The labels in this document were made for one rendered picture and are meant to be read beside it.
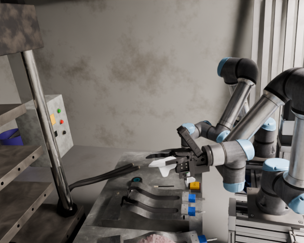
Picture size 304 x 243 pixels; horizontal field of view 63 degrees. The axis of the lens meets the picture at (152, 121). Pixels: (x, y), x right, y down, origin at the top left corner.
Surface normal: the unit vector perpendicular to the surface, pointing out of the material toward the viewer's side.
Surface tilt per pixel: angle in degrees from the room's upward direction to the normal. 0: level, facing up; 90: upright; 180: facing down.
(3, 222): 0
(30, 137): 90
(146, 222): 90
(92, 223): 0
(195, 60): 90
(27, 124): 90
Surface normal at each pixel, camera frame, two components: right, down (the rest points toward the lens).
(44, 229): -0.09, -0.92
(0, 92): 0.95, 0.03
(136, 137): -0.29, 0.38
